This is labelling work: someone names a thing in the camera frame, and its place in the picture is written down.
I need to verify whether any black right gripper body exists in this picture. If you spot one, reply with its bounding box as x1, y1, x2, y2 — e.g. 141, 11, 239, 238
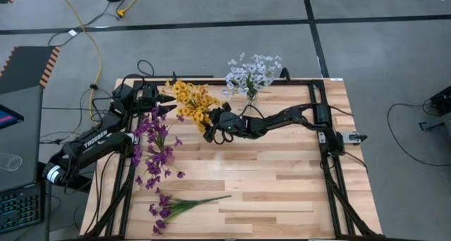
207, 109, 249, 140

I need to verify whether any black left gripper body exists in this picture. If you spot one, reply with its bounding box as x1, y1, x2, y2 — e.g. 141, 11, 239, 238
134, 82, 160, 114

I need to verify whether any purple flower bunch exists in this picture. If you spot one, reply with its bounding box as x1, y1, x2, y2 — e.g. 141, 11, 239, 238
140, 106, 186, 145
130, 142, 177, 191
147, 128, 187, 180
148, 194, 233, 235

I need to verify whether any white flower bunch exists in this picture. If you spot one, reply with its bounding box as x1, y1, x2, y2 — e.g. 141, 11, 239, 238
246, 53, 283, 90
221, 71, 254, 99
225, 51, 261, 94

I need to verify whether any clear glass vase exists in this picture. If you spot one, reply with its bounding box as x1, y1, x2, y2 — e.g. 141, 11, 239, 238
245, 91, 259, 108

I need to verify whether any black flat bar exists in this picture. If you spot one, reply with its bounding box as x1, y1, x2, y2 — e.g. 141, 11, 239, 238
154, 75, 214, 79

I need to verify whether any large hazard-striped black mat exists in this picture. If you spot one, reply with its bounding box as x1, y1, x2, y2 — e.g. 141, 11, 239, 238
0, 46, 61, 95

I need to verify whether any grey desk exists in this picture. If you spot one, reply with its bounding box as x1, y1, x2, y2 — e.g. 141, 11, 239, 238
0, 85, 45, 192

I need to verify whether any laptop screen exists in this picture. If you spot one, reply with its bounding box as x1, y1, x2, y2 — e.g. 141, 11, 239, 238
0, 104, 25, 130

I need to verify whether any clear plastic object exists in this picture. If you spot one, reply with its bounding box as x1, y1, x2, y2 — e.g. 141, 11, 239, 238
0, 153, 23, 172

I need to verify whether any backlit keyboard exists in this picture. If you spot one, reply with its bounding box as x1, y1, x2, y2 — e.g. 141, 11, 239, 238
0, 184, 45, 235

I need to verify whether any black box device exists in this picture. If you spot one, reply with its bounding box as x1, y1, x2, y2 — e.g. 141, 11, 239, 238
429, 85, 451, 116

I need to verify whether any black aluminium table frame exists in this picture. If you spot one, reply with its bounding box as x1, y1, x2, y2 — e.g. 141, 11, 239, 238
84, 79, 383, 241

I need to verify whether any black cable loop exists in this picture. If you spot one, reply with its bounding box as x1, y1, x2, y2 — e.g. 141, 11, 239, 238
136, 59, 155, 78

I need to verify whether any yellow extension cord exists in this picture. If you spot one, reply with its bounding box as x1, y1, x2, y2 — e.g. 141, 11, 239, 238
54, 0, 103, 106

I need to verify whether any yellow cord with plug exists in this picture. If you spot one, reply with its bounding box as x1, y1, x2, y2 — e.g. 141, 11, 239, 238
116, 0, 151, 19

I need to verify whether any black floor cable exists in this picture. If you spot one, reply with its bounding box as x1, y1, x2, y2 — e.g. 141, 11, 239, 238
47, 0, 159, 48
387, 101, 451, 168

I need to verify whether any grey metal base plate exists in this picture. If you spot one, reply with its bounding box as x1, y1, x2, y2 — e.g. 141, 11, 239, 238
318, 130, 368, 146

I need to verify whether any grey metal bracket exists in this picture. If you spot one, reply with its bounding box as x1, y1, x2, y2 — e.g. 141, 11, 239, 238
419, 112, 451, 132

